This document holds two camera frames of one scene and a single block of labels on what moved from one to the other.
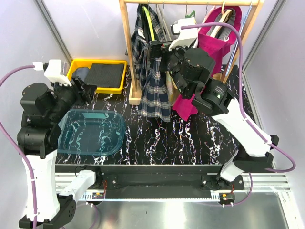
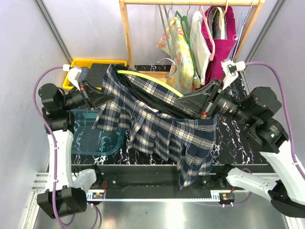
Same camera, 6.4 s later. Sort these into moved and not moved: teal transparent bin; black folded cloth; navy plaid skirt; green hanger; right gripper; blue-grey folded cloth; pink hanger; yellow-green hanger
Moved: right gripper; green hanger; pink hanger; navy plaid skirt; yellow-green hanger
Not moved: black folded cloth; teal transparent bin; blue-grey folded cloth
